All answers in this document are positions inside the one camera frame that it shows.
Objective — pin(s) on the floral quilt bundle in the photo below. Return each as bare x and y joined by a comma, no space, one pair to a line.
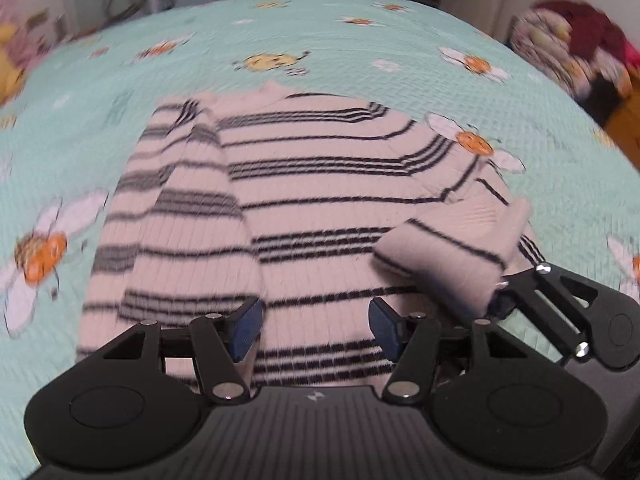
550,55

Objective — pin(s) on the yellow plush toy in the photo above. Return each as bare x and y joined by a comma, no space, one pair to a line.
10,70

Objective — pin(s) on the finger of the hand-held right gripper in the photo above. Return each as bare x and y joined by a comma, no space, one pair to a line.
555,300

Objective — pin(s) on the pink black striped sweater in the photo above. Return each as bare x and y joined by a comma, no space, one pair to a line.
320,200

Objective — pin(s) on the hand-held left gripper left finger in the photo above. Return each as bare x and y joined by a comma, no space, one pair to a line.
246,332

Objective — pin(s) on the pink floral pillow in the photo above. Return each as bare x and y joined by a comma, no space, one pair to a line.
30,30

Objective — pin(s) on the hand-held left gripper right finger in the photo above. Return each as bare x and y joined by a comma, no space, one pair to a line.
382,332

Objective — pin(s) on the dark red garment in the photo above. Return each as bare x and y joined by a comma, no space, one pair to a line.
595,30

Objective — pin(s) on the mint bee print bedspread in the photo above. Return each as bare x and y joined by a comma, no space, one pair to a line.
350,45

